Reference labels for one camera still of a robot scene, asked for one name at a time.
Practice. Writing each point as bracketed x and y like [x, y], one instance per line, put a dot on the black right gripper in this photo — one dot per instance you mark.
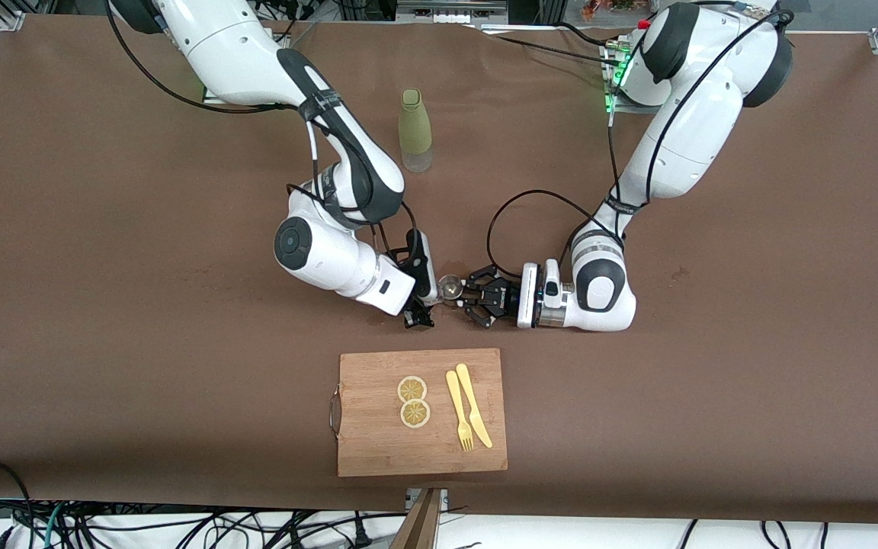
[416, 317]

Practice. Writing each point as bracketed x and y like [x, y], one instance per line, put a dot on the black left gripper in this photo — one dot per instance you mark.
[505, 300]

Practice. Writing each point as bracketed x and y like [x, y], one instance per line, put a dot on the metal double jigger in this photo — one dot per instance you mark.
[450, 288]

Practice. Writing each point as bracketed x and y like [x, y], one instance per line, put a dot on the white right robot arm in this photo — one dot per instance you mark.
[233, 46]

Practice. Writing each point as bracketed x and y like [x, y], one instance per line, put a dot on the lemon slice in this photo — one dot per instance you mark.
[414, 414]
[411, 389]

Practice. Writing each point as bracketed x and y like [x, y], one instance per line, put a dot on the yellow plastic knife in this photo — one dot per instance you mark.
[469, 396]

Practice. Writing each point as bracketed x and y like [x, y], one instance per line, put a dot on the yellow plastic fork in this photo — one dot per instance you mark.
[456, 404]

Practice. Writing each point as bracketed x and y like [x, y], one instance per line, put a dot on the bamboo cutting board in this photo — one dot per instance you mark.
[378, 442]

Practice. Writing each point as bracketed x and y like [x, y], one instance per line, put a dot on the green sleeved glass bottle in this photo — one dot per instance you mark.
[415, 126]

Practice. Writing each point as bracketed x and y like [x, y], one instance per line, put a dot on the grey metal box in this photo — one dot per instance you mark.
[450, 11]

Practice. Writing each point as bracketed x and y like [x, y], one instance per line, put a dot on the small metal bracket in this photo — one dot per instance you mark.
[443, 497]

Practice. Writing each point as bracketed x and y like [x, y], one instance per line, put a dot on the wooden post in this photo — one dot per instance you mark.
[418, 526]

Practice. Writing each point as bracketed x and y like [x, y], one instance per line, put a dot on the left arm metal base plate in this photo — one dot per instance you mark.
[614, 109]

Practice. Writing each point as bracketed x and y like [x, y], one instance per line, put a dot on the aluminium corner bracket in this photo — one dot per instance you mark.
[11, 19]

